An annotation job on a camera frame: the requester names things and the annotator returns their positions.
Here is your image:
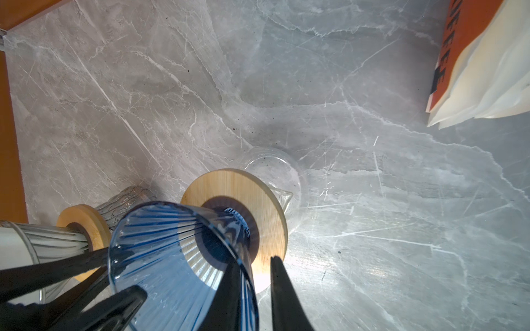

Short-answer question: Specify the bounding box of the white paper coffee filter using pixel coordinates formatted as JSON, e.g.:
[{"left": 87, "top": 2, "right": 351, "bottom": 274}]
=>
[{"left": 1, "top": 233, "right": 40, "bottom": 305}]

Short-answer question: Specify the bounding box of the blue ribbed dripper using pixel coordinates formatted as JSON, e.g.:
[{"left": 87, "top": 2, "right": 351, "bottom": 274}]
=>
[{"left": 108, "top": 201, "right": 259, "bottom": 330}]

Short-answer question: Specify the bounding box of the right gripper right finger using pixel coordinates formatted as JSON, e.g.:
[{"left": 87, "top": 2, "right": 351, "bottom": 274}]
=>
[{"left": 271, "top": 257, "right": 313, "bottom": 331}]

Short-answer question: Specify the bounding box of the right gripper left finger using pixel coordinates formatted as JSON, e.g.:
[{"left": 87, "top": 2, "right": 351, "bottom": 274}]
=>
[{"left": 199, "top": 261, "right": 242, "bottom": 331}]

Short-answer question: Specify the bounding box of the clear glass server wooden handle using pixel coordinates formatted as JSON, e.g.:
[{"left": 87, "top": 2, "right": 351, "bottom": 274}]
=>
[{"left": 236, "top": 148, "right": 309, "bottom": 233}]

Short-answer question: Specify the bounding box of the grey glass dripper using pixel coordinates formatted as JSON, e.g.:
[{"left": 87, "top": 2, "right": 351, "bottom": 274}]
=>
[{"left": 0, "top": 220, "right": 90, "bottom": 306}]

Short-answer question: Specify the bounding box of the grey glass carafe mug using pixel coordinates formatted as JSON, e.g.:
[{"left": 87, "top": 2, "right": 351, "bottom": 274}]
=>
[{"left": 95, "top": 186, "right": 157, "bottom": 231}]

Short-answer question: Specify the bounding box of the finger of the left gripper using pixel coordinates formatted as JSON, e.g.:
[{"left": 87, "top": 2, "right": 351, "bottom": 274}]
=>
[
  {"left": 1, "top": 267, "right": 148, "bottom": 330},
  {"left": 1, "top": 248, "right": 108, "bottom": 303}
]

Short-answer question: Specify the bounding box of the wooden ring holder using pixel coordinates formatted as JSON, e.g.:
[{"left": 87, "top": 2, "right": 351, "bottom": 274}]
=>
[
  {"left": 181, "top": 168, "right": 288, "bottom": 294},
  {"left": 55, "top": 203, "right": 113, "bottom": 283}
]

